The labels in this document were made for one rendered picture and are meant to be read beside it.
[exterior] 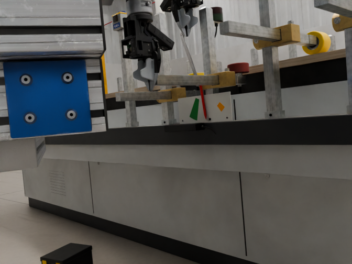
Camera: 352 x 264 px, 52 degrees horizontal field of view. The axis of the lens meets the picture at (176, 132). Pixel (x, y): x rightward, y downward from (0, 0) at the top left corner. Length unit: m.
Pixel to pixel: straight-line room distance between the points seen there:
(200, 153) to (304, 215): 0.44
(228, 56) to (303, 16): 2.12
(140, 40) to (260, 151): 0.52
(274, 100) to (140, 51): 0.43
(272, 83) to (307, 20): 7.78
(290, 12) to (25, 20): 8.82
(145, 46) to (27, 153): 0.60
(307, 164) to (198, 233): 0.81
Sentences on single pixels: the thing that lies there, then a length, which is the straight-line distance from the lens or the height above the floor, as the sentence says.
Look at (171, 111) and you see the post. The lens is 1.48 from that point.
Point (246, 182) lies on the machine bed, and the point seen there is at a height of 0.44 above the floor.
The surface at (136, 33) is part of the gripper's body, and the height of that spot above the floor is 0.98.
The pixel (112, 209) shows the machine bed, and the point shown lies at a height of 0.18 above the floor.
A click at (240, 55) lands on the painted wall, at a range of 9.60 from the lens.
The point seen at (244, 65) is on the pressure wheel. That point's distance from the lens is 1.36.
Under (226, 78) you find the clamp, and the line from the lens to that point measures 1.25.
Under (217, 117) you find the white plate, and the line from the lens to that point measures 1.28.
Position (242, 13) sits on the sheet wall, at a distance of 9.76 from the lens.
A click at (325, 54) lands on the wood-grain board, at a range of 1.30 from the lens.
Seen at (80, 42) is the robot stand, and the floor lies 0.82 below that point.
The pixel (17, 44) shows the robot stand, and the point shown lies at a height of 0.82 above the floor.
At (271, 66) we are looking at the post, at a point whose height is 0.86.
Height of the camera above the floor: 0.74
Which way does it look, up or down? 3 degrees down
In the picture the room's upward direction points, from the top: 5 degrees counter-clockwise
